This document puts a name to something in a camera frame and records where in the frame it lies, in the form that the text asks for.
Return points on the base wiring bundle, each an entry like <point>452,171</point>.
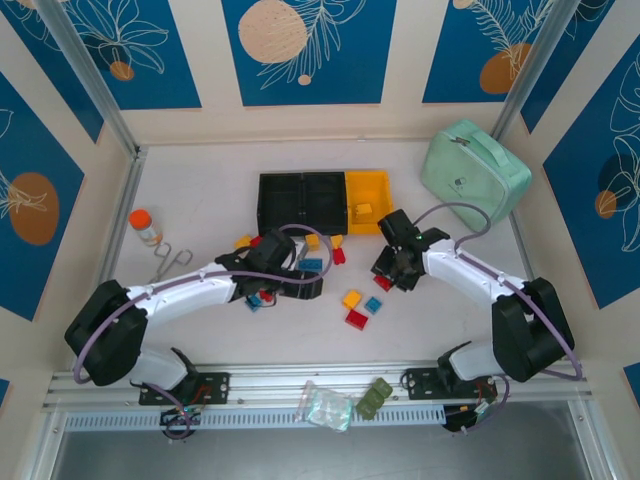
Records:
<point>177,417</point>
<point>470,412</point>

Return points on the clear plastic zip bag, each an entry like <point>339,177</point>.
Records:
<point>327,407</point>

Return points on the mint green zip bag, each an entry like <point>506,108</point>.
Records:
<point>465,170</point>

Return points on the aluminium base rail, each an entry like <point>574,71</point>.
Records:
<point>300,372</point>

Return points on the olive green plastic piece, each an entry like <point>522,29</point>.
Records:
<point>372,397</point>

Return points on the yellow plastic container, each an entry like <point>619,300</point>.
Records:
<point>370,187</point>

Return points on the metal forceps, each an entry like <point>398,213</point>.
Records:
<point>166,264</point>

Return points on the aluminium side rail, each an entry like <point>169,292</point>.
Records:
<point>126,200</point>
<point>522,247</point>

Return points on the small blue lego brick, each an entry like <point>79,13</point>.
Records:
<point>254,302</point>
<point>373,304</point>

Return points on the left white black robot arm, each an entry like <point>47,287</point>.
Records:
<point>175,295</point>

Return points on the orange capped small bottle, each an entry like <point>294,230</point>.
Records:
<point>145,225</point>

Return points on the blue floral wall poster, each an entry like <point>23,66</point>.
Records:
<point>4,395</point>
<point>50,85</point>
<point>165,75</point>
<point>350,75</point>
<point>450,60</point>
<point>632,380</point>
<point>600,250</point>
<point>30,150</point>
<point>585,60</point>

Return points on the yellow lego brick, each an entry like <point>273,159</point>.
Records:
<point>242,242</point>
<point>363,209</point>
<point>336,241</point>
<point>351,299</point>
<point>313,242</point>

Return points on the aluminium frame post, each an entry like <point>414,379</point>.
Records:
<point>532,67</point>
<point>93,75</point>

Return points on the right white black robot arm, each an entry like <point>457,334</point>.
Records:
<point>465,272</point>

